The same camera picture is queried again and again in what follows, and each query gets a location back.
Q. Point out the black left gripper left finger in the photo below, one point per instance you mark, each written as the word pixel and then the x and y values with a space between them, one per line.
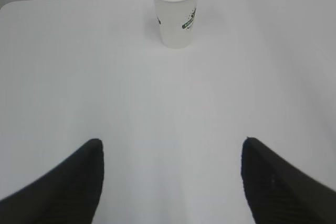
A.
pixel 69 193

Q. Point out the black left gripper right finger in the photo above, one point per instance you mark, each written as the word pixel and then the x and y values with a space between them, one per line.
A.
pixel 278 192

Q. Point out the white paper cup green logo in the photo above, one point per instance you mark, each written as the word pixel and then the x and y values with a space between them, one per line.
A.
pixel 176 19

